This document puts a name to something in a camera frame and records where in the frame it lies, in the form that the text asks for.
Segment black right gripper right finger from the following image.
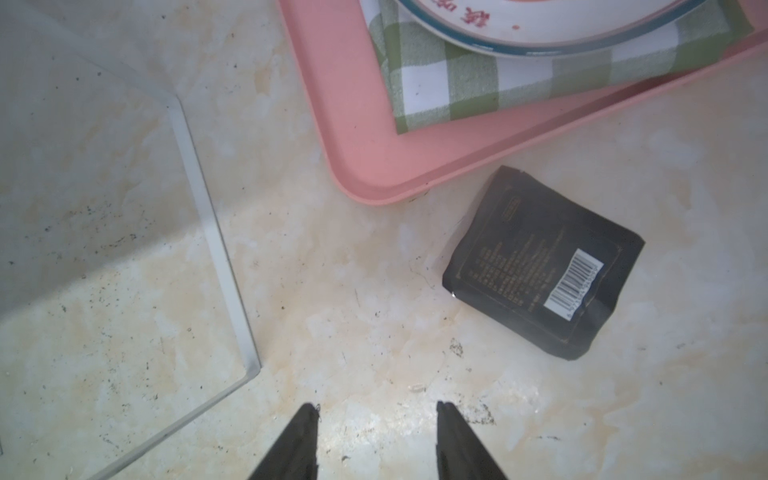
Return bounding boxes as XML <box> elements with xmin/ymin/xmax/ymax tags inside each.
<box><xmin>436</xmin><ymin>401</ymin><xmax>507</xmax><ymax>480</ymax></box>

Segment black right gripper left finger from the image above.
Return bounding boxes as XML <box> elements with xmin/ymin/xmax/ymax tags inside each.
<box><xmin>248</xmin><ymin>403</ymin><xmax>320</xmax><ymax>480</ymax></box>

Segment black barcode tea bag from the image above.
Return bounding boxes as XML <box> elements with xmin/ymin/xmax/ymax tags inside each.
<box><xmin>442</xmin><ymin>166</ymin><xmax>645</xmax><ymax>361</ymax></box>

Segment white two-tier shelf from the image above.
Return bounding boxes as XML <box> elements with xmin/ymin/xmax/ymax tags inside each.
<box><xmin>0</xmin><ymin>0</ymin><xmax>263</xmax><ymax>480</ymax></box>

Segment pink tray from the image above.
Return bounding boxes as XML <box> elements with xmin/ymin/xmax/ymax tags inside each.
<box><xmin>278</xmin><ymin>1</ymin><xmax>767</xmax><ymax>205</ymax></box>

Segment green checkered cloth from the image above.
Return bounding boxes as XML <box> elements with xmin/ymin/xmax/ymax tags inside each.
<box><xmin>360</xmin><ymin>1</ymin><xmax>753</xmax><ymax>134</ymax></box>

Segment white orange pattern plate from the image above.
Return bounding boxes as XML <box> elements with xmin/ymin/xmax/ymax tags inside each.
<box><xmin>398</xmin><ymin>0</ymin><xmax>704</xmax><ymax>58</ymax></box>

